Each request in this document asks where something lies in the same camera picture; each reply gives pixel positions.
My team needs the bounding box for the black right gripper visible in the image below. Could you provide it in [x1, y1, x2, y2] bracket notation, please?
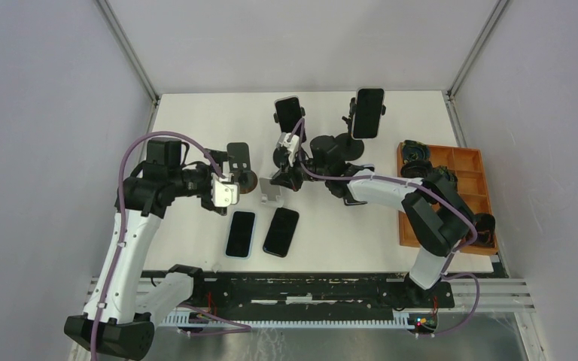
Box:
[272, 148, 330, 192]

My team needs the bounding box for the silver folding phone stand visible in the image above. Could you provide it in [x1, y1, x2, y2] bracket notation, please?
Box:
[259, 177, 284, 208]

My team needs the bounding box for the wooden-base black plate stand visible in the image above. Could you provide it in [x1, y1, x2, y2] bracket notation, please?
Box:
[227, 142, 258, 195]

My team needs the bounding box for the phone with white case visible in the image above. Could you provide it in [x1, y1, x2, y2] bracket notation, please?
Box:
[263, 208, 300, 258]

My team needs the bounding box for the phone with light blue case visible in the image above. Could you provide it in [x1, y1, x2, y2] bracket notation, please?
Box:
[225, 211, 256, 259]

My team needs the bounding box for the phone with purple case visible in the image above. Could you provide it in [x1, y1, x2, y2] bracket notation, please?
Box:
[343, 199, 367, 206]

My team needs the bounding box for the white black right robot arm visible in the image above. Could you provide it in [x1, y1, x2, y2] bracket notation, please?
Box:
[270, 133, 476, 307]

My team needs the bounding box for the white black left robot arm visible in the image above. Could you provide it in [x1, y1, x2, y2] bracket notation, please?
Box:
[64, 132, 239, 360]

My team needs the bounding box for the blue yellow rolled tie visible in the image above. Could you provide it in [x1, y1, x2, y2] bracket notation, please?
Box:
[401, 140, 430, 163]

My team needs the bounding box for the dark brown rolled tie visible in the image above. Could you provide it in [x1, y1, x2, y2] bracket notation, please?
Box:
[400, 159, 434, 178]

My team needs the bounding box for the green blue rolled tie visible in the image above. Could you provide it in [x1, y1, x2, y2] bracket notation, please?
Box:
[433, 165, 458, 190]

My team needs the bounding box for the orange compartment tray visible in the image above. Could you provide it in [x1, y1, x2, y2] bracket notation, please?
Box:
[396, 142, 498, 256]

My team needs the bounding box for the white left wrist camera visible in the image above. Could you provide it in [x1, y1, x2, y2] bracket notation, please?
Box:
[211, 174, 240, 208]

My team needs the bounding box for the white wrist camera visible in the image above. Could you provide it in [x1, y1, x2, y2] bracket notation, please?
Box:
[211, 174, 240, 208]
[276, 132, 301, 153]

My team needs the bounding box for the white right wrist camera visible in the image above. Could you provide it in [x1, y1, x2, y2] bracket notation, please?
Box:
[276, 132, 301, 153]

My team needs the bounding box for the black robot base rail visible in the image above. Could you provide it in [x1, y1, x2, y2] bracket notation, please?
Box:
[185, 271, 455, 321]

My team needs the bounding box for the white slotted cable duct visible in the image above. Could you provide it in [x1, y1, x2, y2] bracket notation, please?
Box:
[160, 307, 437, 332]

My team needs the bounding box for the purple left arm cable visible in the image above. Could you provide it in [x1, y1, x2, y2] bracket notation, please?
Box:
[89, 130, 253, 361]

